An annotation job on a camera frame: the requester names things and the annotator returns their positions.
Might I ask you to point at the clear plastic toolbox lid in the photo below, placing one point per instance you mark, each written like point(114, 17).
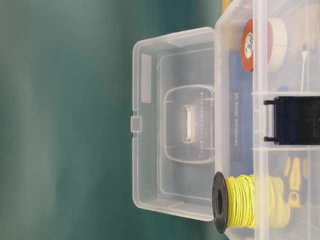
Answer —
point(173, 123)

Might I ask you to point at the clear plastic toolbox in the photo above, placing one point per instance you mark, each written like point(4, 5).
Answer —
point(242, 119)

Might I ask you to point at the orange tape roll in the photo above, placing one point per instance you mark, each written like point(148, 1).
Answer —
point(247, 48)

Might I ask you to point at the white tape roll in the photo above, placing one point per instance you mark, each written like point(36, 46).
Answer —
point(277, 43)

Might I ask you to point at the yellow wire spool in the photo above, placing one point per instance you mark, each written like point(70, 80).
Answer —
point(233, 202)

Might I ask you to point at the black toolbox latch handle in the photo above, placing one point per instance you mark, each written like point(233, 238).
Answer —
point(296, 120)

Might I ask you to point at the yellow black handled nipper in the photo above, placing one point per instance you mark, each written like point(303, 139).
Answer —
point(295, 181)

